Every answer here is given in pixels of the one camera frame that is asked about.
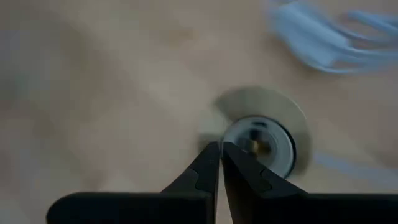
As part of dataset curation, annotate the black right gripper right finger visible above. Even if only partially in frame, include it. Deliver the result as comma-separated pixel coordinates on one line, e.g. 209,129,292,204
221,141,398,224

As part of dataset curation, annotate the brass lamp socket base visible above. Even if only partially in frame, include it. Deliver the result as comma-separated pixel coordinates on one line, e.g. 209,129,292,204
198,86,312,184

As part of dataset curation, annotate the white power cord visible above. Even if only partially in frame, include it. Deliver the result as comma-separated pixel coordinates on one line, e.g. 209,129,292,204
264,0,398,190

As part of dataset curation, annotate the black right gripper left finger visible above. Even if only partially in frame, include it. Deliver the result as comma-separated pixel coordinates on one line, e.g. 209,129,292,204
46,141,221,224

